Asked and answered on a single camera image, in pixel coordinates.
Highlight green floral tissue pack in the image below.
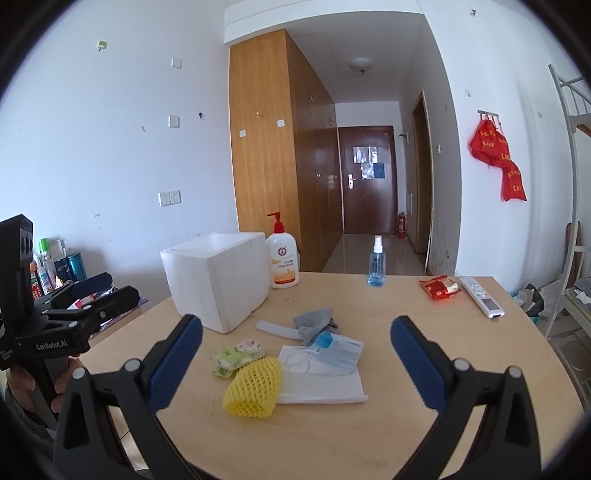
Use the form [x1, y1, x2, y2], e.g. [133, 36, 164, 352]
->
[212, 339, 266, 379]

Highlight blue face mask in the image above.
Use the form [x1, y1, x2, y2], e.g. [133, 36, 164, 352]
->
[311, 331, 363, 374]

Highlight grey sock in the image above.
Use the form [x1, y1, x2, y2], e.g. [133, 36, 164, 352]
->
[293, 308, 339, 346]

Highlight person's left hand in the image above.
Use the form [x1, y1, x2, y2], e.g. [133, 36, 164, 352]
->
[6, 357, 83, 414]

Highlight blue can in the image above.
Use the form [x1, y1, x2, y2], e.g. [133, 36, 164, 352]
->
[67, 252, 87, 282]

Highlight white foam box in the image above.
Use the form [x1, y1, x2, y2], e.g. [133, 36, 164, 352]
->
[160, 232, 270, 334]

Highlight yellow foam fruit net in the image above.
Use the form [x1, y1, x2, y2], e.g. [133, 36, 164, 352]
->
[222, 357, 283, 419]

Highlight red snack packet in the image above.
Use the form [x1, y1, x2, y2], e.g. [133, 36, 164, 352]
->
[419, 275, 461, 300]

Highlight white pump soap bottle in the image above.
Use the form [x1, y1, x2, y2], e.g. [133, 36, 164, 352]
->
[266, 212, 300, 289]

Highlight white folded tissue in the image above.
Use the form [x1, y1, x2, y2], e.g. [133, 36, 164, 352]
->
[277, 345, 368, 404]

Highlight blue spray bottle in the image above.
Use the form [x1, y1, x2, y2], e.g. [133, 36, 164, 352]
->
[367, 235, 386, 288]

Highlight red fire extinguisher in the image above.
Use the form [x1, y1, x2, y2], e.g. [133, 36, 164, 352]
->
[397, 212, 409, 239]

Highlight wooden wardrobe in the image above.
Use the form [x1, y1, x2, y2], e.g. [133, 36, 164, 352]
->
[229, 30, 342, 272]

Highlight red hanging vests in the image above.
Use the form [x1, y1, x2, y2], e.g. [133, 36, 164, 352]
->
[469, 116, 527, 202]

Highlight dark brown entrance door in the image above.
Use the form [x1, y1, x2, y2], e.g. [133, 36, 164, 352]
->
[338, 126, 398, 235]

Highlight white metal bunk bed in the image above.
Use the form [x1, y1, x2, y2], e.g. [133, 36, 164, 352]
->
[544, 64, 590, 340]

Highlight ceiling lamp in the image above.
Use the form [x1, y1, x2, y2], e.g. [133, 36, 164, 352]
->
[349, 57, 373, 75]

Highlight double wall switch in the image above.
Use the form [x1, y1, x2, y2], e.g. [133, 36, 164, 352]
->
[158, 190, 181, 207]

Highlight grey strap band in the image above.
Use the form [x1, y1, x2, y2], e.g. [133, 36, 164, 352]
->
[256, 320, 303, 341]

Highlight wooden side door frame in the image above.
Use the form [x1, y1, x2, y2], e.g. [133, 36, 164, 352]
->
[411, 92, 434, 273]

